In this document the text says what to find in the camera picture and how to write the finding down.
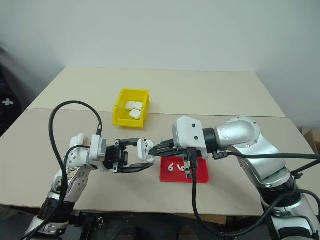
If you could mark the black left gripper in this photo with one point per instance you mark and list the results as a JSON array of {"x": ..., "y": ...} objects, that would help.
[{"x": 112, "y": 157}]

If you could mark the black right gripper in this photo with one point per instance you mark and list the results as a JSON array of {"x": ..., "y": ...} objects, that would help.
[{"x": 187, "y": 170}]

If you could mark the white wireless earbud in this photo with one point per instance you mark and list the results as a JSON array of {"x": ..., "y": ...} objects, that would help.
[
  {"x": 182, "y": 168},
  {"x": 171, "y": 168},
  {"x": 149, "y": 144}
]

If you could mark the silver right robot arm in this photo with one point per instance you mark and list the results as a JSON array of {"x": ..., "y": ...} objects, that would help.
[{"x": 250, "y": 142}]

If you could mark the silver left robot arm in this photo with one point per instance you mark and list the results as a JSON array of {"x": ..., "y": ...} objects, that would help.
[{"x": 75, "y": 180}]

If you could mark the yellow plastic bin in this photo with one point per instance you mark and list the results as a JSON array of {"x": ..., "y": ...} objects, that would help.
[{"x": 117, "y": 117}]

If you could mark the brown cardboard box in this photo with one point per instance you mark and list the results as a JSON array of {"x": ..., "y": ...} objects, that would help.
[{"x": 312, "y": 140}]

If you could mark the red plastic tray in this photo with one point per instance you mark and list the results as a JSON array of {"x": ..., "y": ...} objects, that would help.
[{"x": 175, "y": 177}]

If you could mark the dark bulky object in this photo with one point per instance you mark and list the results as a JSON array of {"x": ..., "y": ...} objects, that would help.
[{"x": 7, "y": 115}]

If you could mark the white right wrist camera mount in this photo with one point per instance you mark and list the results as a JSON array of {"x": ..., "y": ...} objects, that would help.
[{"x": 187, "y": 132}]

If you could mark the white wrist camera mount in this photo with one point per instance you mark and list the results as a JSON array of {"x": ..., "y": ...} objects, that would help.
[
  {"x": 96, "y": 150},
  {"x": 187, "y": 132}
]

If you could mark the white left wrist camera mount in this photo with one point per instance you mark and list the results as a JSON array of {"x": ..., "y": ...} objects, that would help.
[{"x": 96, "y": 150}]

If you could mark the black metal table frame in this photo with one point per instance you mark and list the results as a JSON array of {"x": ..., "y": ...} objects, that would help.
[{"x": 240, "y": 222}]

